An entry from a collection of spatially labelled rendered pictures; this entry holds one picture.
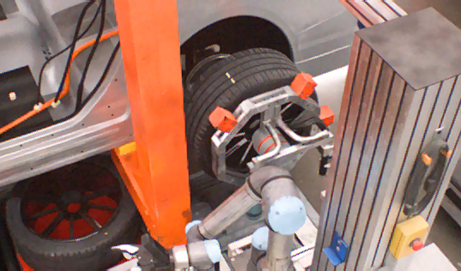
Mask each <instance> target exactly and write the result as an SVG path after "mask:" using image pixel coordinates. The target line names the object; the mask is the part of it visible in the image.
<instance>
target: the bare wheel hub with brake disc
mask: <svg viewBox="0 0 461 271"><path fill-rule="evenodd" d="M228 56H229V55H228V54H224V53H222V54H215V55H213V56H210V57H207V58H205V59H204V60H203V61H202V62H201V63H198V64H197V65H196V66H195V67H194V68H193V69H192V70H191V73H190V74H189V75H188V77H187V79H186V82H185V86H186V87H188V85H189V84H191V83H193V82H195V81H197V79H198V78H200V75H202V74H203V73H204V72H205V71H206V70H208V68H210V67H212V65H214V64H215V63H217V62H219V61H221V60H223V58H225V57H228Z"/></svg>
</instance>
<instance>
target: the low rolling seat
mask: <svg viewBox="0 0 461 271"><path fill-rule="evenodd" d="M440 205H441V207H443V208H444V209H445V210H446V211H447V213H449V214H450V216H451V217H452V218H454V219H455V220H456V221H457V222H458V223H459V224H460V226H461V158H460V159H458V161H457V164H456V165H455V168H454V170H453V172H452V175H451V180H450V182H449V184H448V185H447V188H446V192H445V194H444V195H443V197H442V200H441V202H440Z"/></svg>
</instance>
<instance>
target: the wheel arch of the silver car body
mask: <svg viewBox="0 0 461 271"><path fill-rule="evenodd" d="M189 38H191V39H194V40H195V47H196V48H195V49H194V51H198V50H201V49H203V48H206V47H209V46H212V45H218V46H220V47H221V48H222V50H223V51H229V52H232V53H236V52H238V51H246V50H250V49H256V48H265V49H271V50H274V51H279V52H281V53H282V54H284V55H285V56H287V57H288V58H289V59H290V61H291V62H292V63H293V64H294V65H295V55H294V48H293V46H292V43H291V41H290V38H289V36H288V35H287V33H286V32H285V31H284V29H283V28H281V27H280V26H279V25H277V23H276V22H274V21H272V20H271V19H269V18H267V17H265V16H259V15H233V16H226V17H223V18H221V19H218V20H216V21H213V22H211V23H210V24H208V25H206V26H204V27H201V28H200V29H198V30H197V31H196V32H195V33H193V34H192V35H191V36H190V37H189ZM189 38H188V39H189ZM185 41H186V39H185V40H184V41H183V42H182V43H181V44H180V45H179V55H183V54H185V49H184V42H185Z"/></svg>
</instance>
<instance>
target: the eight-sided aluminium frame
mask: <svg viewBox="0 0 461 271"><path fill-rule="evenodd" d="M289 101H292V102H294V103H295V104H297V105H299V106H301V107H303V108H304V109H306V110H311V111H314V112H316V114H317V116H318V117H319V115H320V110H321V108H320V107H319V106H318V104H317V103H316V101H315V100H312V99H310V98H308V99H302V98H299V95H298V94H297V93H296V92H295V91H294V90H293V89H292V88H291V87H289V86H286V87H280V88H278V89H276V90H273V91H270V92H268V93H265V94H262V95H259V96H257V97H254V98H253V99H246V100H243V101H242V103H241V104H240V106H239V107H238V109H237V110H236V111H235V112H233V113H232V114H233V116H234V117H235V119H236V120H237V121H238V123H237V124H236V125H235V126H234V127H233V128H232V129H231V131H230V132H229V133H225V132H223V131H220V130H217V131H216V133H215V135H214V136H213V137H212V141H211V143H212V169H213V173H214V174H215V176H216V177H217V179H219V180H221V181H224V182H227V183H229V184H233V185H236V186H239V187H242V186H243V185H244V184H245V183H246V178H247V177H248V176H249V175H250V174H249V173H247V174H241V173H239V172H235V171H233V170H230V169H228V168H226V146H227V145H228V142H229V141H230V140H231V139H232V138H233V137H234V136H235V135H236V134H237V133H238V132H239V131H240V129H241V127H242V126H243V125H244V124H246V122H247V121H248V120H249V119H250V118H251V117H252V116H253V114H255V113H258V112H262V111H265V110H267V109H270V108H273V107H276V106H277V105H281V104H284V103H287V102H289ZM317 131H318V126H317V125H316V124H313V125H311V126H308V127H304V133H303V135H302V136H301V137H309V136H314V135H316V134H317ZM304 153H305V151H304V152H302V153H300V154H296V156H297V161H298V160H299V159H300V158H301V157H302V156H303V155H304Z"/></svg>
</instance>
